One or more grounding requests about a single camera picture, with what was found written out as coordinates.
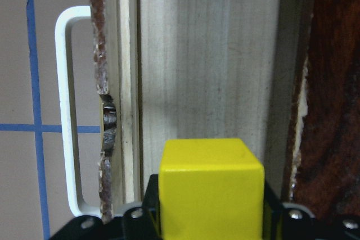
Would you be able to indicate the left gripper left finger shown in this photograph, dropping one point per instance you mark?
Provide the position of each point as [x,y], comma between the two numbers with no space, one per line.
[140,222]

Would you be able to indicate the dark wooden drawer cabinet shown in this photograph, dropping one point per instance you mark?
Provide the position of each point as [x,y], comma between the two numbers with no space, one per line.
[322,154]

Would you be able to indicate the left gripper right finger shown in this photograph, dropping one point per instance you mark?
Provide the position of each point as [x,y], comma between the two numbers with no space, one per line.
[295,220]

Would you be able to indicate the white drawer handle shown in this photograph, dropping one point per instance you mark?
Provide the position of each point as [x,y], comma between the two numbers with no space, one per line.
[69,128]

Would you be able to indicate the yellow block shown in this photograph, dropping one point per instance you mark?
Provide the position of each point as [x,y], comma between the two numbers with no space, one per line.
[210,189]

